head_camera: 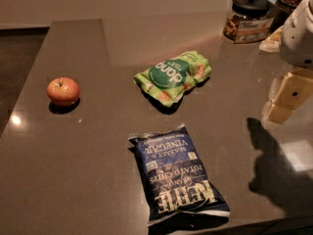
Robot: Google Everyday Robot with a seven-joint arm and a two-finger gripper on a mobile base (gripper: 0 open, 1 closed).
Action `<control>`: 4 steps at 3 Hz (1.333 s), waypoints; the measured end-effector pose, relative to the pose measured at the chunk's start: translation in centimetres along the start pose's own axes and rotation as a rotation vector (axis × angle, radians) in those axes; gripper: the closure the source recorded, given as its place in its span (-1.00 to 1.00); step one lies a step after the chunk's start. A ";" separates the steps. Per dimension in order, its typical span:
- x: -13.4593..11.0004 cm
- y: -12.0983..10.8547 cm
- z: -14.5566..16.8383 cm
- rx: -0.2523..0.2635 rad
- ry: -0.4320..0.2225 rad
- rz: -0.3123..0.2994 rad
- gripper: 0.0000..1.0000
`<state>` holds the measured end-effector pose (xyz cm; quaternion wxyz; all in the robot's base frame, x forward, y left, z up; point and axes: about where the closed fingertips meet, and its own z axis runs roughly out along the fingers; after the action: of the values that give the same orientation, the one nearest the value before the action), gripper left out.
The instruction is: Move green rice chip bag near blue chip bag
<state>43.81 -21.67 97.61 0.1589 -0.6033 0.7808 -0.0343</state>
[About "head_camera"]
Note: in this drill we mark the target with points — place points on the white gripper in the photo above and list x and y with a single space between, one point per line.
297 41

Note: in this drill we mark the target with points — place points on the green rice chip bag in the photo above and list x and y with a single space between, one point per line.
169 80

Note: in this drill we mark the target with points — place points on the blue kettle chip bag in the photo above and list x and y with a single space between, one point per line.
174 178

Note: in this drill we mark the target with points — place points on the glass jar with black lid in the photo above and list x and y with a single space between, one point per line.
248 21

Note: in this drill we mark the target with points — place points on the red apple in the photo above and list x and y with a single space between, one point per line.
63 91

